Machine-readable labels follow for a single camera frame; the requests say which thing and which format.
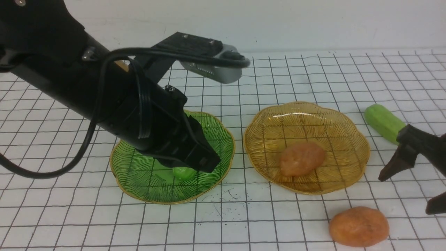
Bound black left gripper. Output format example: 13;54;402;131
115;75;221;173

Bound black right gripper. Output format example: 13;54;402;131
378;124;446;215

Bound green cucumber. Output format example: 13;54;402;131
364;104;406;145
172;167;197;181

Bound orange potato front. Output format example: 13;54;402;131
329;206;389;248

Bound orange potato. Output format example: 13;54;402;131
329;206;389;248
279;142;326;177

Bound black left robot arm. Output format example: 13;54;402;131
1;0;221;178

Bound green plastic plate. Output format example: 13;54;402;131
109;110;236;204

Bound amber plastic plate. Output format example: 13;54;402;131
244;102;371;195

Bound white grid tablecloth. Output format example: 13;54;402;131
0;49;445;251

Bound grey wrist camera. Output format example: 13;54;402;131
180;44;245;84

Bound black camera cable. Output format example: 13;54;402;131
0;47;251;180

